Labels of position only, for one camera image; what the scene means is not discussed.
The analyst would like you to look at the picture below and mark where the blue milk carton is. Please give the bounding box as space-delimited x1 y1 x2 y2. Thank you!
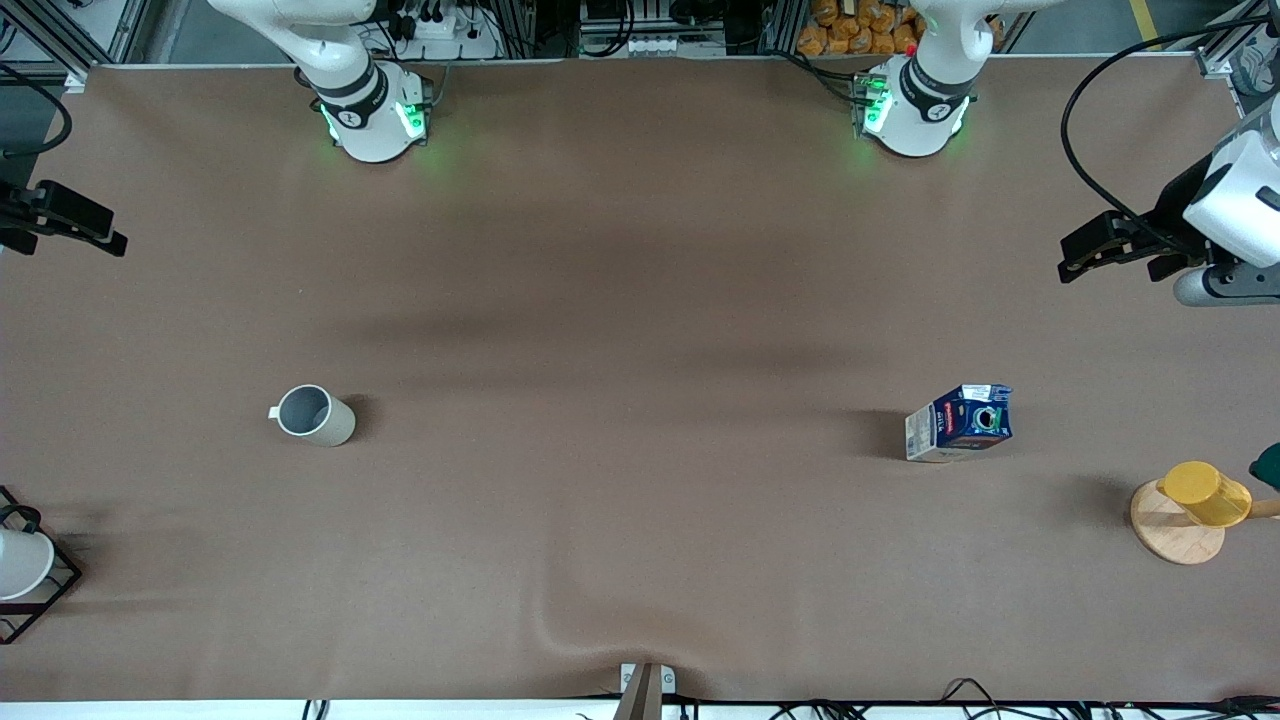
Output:
905 383 1014 464

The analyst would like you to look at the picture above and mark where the white cup with black handle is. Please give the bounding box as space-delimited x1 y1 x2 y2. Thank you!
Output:
0 505 56 602

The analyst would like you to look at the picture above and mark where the brown table cloth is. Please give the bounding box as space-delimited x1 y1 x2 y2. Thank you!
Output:
0 55 1280 703

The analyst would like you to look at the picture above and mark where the white power strip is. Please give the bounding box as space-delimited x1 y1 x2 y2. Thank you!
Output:
396 0 503 61

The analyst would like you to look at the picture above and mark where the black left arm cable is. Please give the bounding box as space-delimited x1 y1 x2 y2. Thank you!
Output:
1061 14 1280 257

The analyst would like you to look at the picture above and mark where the round wooden mug stand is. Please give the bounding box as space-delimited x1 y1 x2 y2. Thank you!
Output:
1130 479 1280 567

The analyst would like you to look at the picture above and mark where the yellow mug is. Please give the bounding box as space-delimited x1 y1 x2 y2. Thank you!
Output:
1157 461 1254 529

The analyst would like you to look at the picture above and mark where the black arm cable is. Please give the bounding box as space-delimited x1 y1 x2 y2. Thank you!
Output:
1061 14 1280 257
0 63 74 161

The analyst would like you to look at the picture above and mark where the black wire rack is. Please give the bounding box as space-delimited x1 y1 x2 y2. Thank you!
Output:
0 486 84 645

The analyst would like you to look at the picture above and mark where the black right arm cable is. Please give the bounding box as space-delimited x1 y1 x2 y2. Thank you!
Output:
0 63 74 161

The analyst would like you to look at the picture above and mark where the aluminium frame profile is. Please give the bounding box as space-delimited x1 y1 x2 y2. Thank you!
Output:
1195 8 1280 99
0 0 153 83

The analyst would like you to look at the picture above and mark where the grey ribbed cup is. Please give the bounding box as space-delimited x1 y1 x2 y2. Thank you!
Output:
267 384 357 448

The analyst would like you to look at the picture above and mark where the bag of orange snacks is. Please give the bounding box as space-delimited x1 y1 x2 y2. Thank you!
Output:
796 0 926 58

